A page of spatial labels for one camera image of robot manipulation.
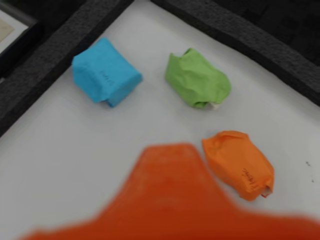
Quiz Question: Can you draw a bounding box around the whiteboard tabletop with label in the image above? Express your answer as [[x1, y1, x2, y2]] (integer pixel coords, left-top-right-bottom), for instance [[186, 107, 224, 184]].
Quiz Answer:
[[0, 4, 38, 58]]

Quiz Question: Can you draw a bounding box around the orange paper rubbish bundle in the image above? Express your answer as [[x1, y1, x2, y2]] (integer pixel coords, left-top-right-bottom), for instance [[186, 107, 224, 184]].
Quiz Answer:
[[201, 129, 275, 202]]

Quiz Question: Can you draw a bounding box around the blue paper rubbish bundle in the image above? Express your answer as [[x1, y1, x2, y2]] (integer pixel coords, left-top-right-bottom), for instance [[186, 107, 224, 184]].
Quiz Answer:
[[71, 37, 144, 108]]

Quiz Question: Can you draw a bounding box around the green paper rubbish bundle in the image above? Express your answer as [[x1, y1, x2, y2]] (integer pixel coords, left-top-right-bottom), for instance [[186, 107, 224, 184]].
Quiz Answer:
[[164, 47, 232, 111]]

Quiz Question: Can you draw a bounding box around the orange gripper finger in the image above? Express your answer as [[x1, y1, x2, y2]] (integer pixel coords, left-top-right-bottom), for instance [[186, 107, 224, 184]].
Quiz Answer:
[[19, 142, 320, 240]]

